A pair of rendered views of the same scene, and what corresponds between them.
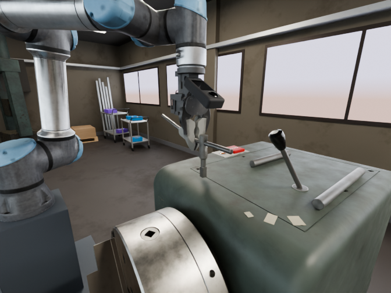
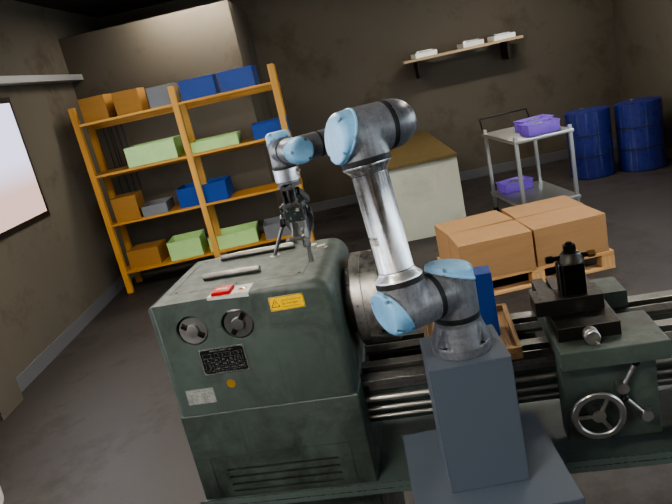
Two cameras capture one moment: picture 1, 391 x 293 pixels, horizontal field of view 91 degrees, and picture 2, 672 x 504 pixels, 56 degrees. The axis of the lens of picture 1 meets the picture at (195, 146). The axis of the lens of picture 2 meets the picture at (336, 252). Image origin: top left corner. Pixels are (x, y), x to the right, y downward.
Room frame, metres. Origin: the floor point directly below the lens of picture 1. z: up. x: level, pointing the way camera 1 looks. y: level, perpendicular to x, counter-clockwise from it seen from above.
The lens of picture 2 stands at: (1.79, 1.43, 1.83)
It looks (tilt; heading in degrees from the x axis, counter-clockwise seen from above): 16 degrees down; 225
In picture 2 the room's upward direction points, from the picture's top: 13 degrees counter-clockwise
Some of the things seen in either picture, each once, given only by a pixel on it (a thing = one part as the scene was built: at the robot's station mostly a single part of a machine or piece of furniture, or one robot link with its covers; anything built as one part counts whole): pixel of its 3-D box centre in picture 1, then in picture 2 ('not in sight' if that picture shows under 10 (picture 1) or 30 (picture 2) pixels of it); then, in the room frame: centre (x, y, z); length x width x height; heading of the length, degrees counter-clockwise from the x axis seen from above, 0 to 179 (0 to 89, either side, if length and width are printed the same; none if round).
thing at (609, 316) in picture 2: not in sight; (571, 304); (-0.04, 0.59, 0.95); 0.43 x 0.18 x 0.04; 35
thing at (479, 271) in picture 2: not in sight; (485, 301); (0.10, 0.36, 1.00); 0.08 x 0.06 x 0.23; 35
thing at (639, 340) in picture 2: not in sight; (590, 319); (-0.06, 0.64, 0.90); 0.53 x 0.30 x 0.06; 35
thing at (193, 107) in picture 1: (189, 93); (292, 201); (0.53, 0.02, 1.48); 0.09 x 0.08 x 0.12; 35
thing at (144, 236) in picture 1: (150, 240); not in sight; (0.29, 0.08, 1.22); 0.03 x 0.03 x 0.03
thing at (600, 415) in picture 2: not in sight; (609, 395); (0.12, 0.74, 0.73); 0.27 x 0.12 x 0.27; 125
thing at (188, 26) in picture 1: (189, 24); (281, 149); (0.52, 0.01, 1.64); 0.09 x 0.08 x 0.11; 71
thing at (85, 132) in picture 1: (73, 135); not in sight; (5.88, 3.83, 0.22); 1.23 x 0.82 x 0.43; 132
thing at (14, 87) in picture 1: (9, 93); not in sight; (5.02, 4.70, 1.46); 0.95 x 0.79 x 2.92; 42
